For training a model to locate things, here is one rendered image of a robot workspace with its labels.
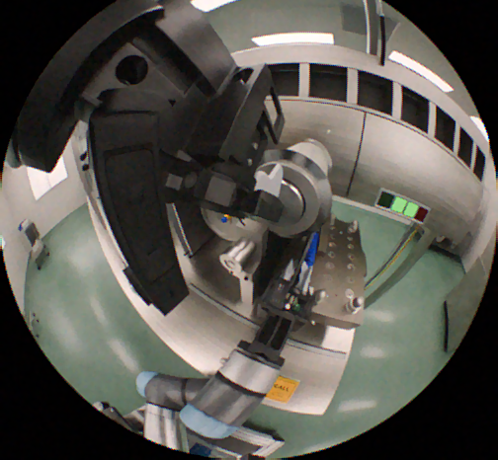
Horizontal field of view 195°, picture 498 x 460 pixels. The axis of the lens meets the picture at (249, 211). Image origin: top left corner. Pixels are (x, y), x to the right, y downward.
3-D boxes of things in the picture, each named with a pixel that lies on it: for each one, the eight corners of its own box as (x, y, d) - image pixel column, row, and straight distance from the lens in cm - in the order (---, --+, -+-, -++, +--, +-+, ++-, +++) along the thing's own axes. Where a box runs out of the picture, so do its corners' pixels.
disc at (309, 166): (239, 221, 28) (238, 143, 22) (240, 220, 29) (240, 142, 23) (313, 249, 26) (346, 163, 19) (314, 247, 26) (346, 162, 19)
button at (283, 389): (259, 394, 47) (260, 396, 45) (272, 373, 46) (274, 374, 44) (285, 402, 49) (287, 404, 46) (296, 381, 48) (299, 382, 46)
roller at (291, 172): (243, 221, 26) (244, 156, 21) (285, 177, 47) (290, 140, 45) (306, 244, 24) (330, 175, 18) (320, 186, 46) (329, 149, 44)
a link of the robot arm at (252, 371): (265, 387, 29) (219, 365, 29) (279, 365, 29) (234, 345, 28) (272, 397, 22) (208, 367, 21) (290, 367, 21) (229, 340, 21)
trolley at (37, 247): (36, 261, 547) (17, 228, 530) (45, 246, 542) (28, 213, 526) (40, 271, 460) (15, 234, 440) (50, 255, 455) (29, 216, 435)
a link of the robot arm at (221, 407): (187, 407, 33) (164, 417, 26) (222, 366, 30) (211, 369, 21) (230, 428, 33) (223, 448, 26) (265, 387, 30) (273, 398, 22)
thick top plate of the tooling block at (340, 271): (294, 314, 41) (300, 306, 36) (319, 225, 67) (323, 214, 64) (349, 331, 46) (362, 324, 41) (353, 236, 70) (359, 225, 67)
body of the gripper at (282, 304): (320, 287, 24) (291, 369, 20) (303, 307, 31) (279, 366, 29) (274, 269, 23) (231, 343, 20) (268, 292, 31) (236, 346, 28)
